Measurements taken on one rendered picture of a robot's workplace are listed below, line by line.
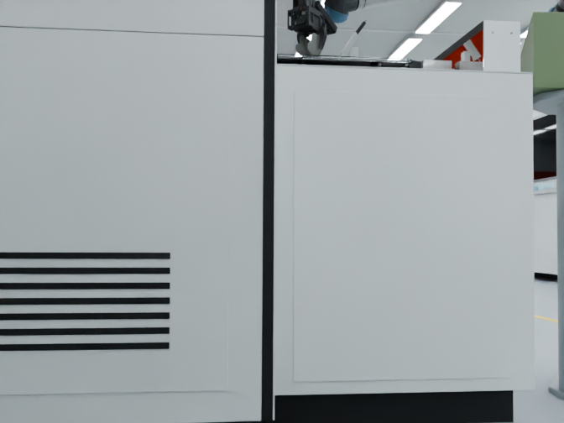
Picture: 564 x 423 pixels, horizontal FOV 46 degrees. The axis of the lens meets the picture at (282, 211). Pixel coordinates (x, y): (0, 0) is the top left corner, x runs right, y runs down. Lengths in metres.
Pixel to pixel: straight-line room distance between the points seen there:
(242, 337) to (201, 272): 0.15
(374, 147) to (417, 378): 0.53
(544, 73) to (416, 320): 0.75
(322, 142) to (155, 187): 0.42
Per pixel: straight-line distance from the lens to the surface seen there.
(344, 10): 2.03
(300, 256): 1.48
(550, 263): 6.90
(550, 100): 1.94
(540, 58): 1.90
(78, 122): 1.31
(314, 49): 1.88
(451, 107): 1.60
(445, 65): 1.89
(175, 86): 1.30
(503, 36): 1.76
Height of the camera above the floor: 0.43
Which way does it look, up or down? 2 degrees up
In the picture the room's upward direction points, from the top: straight up
